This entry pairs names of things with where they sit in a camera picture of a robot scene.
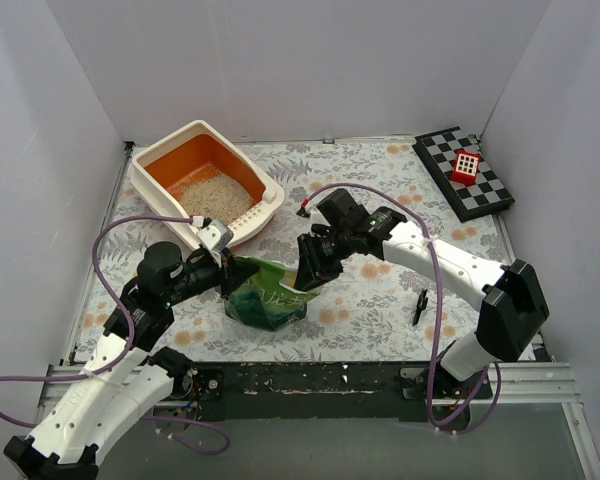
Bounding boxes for green cat litter bag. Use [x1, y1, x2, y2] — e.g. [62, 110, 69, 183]
[224, 257, 321, 331]

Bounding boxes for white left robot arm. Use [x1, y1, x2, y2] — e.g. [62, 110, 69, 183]
[4, 241, 258, 479]

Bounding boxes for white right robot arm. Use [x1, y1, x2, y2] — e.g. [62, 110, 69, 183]
[294, 188, 549, 398]

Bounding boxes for white and orange litter box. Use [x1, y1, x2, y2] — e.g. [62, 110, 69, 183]
[130, 120, 285, 247]

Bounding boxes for floral patterned table mat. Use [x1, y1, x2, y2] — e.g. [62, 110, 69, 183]
[74, 139, 537, 362]

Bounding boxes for small black clip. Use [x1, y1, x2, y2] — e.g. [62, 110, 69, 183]
[412, 289, 429, 326]

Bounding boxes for black and grey checkerboard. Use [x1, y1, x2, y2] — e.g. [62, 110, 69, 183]
[414, 126, 515, 222]

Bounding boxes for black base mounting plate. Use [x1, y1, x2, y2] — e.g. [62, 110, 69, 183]
[134, 360, 494, 421]

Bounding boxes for red grid block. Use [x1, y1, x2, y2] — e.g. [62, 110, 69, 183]
[450, 149, 482, 187]

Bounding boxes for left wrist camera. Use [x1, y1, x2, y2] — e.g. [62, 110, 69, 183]
[191, 216, 234, 251]

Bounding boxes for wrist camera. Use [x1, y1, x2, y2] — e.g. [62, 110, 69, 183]
[191, 216, 234, 251]
[296, 202, 311, 218]

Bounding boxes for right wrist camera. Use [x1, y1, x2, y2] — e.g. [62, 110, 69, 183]
[296, 202, 311, 218]

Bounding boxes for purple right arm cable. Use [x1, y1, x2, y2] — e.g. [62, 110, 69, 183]
[299, 183, 504, 435]

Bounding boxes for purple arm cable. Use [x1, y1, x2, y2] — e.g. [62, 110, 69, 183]
[0, 214, 231, 455]
[299, 183, 504, 435]

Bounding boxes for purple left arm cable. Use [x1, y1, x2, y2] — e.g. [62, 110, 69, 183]
[0, 214, 231, 455]

